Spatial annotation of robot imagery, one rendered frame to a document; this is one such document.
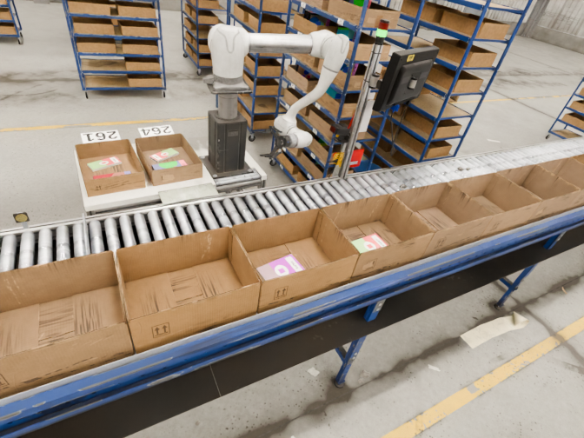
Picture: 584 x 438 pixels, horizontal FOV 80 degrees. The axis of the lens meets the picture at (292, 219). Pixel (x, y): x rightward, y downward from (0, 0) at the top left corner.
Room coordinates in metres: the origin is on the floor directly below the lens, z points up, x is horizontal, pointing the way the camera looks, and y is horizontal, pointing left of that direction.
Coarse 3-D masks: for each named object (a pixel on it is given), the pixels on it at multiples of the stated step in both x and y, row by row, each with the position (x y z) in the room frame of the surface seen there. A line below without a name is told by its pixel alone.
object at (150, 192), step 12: (132, 144) 1.90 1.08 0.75; (192, 144) 2.04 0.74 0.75; (204, 144) 2.07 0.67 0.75; (204, 168) 1.79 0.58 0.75; (252, 168) 1.89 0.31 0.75; (192, 180) 1.64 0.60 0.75; (204, 180) 1.66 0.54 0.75; (84, 192) 1.35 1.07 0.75; (120, 192) 1.41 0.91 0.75; (132, 192) 1.43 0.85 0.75; (144, 192) 1.45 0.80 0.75; (156, 192) 1.46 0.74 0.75; (84, 204) 1.26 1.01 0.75; (96, 204) 1.28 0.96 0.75; (108, 204) 1.31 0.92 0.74; (120, 204) 1.34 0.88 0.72
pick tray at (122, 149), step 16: (80, 144) 1.64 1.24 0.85; (96, 144) 1.69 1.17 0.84; (112, 144) 1.74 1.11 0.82; (128, 144) 1.78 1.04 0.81; (80, 160) 1.61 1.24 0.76; (96, 160) 1.64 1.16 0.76; (128, 160) 1.70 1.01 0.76; (112, 176) 1.40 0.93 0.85; (128, 176) 1.44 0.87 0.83; (144, 176) 1.49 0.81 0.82; (96, 192) 1.35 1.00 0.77; (112, 192) 1.39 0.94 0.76
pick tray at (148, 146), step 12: (144, 144) 1.84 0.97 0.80; (156, 144) 1.88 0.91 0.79; (168, 144) 1.93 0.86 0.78; (180, 144) 1.97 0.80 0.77; (144, 156) 1.77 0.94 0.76; (180, 156) 1.85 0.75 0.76; (192, 156) 1.81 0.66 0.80; (144, 168) 1.65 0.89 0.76; (168, 168) 1.56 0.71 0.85; (180, 168) 1.60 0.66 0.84; (192, 168) 1.64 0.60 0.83; (156, 180) 1.52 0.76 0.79; (168, 180) 1.56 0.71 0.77; (180, 180) 1.60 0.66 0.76
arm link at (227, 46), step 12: (216, 36) 1.82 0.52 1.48; (228, 36) 1.81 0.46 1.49; (240, 36) 1.86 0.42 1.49; (216, 48) 1.80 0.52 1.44; (228, 48) 1.80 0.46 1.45; (240, 48) 1.84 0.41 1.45; (216, 60) 1.80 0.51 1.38; (228, 60) 1.79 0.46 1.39; (240, 60) 1.83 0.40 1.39; (216, 72) 1.81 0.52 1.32; (228, 72) 1.79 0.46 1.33; (240, 72) 1.84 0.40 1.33
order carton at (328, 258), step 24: (288, 216) 1.10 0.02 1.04; (312, 216) 1.17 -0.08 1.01; (240, 240) 0.99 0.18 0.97; (264, 240) 1.05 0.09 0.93; (288, 240) 1.11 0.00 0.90; (312, 240) 1.16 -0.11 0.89; (336, 240) 1.06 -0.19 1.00; (264, 264) 0.96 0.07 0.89; (312, 264) 1.01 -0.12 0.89; (336, 264) 0.89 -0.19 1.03; (264, 288) 0.74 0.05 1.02; (288, 288) 0.79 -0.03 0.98; (312, 288) 0.85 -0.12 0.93
